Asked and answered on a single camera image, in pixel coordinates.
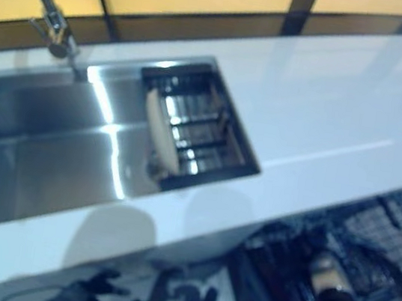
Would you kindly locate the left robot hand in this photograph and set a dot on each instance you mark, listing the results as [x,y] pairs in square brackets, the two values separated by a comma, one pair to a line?
[97,286]

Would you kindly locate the cream ceramic plate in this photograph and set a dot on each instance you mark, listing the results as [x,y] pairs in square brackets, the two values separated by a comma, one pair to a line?
[162,133]

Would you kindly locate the black dishwasher plate rack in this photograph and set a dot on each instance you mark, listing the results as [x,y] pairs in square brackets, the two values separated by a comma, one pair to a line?
[283,261]

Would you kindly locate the stainless steel sink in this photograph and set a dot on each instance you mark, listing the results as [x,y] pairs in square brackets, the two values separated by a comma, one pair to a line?
[37,133]

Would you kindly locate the black dish drying rack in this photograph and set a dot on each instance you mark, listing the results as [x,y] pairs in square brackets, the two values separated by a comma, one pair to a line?
[201,147]

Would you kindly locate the chrome kitchen faucet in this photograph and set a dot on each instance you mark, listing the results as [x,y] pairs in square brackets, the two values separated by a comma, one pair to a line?
[53,22]

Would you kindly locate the dark brown window frame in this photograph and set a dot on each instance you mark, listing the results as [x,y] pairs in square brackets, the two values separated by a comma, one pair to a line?
[302,6]

